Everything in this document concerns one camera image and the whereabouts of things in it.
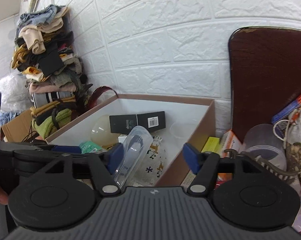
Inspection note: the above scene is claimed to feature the green label plastic bottle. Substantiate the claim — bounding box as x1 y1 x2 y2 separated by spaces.
79 141 104 154

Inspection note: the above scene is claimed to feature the clear case with spoon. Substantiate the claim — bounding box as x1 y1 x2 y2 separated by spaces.
114 126 153 189

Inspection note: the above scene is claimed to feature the white yellow medicine box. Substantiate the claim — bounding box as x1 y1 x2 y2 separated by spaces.
201 137 220 153

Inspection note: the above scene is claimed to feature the brown hair claw clip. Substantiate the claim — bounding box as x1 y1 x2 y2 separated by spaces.
224 148 298 181

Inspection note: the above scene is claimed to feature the brown cardboard box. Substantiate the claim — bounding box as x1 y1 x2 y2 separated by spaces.
1 109 33 142

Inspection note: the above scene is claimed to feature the black barcode box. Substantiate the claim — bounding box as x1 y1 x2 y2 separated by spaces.
109 111 166 134

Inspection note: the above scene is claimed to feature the pink cardboard box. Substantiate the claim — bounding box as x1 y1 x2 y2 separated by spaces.
45 93 217 188

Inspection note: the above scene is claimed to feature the white plastic bag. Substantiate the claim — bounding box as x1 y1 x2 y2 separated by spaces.
0 73 33 112

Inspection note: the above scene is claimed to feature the pile of folded clothes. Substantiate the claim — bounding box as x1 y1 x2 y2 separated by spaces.
11 4 91 139

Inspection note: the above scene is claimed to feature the drawstring pouch bag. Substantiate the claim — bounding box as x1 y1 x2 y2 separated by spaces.
271 95 301 181

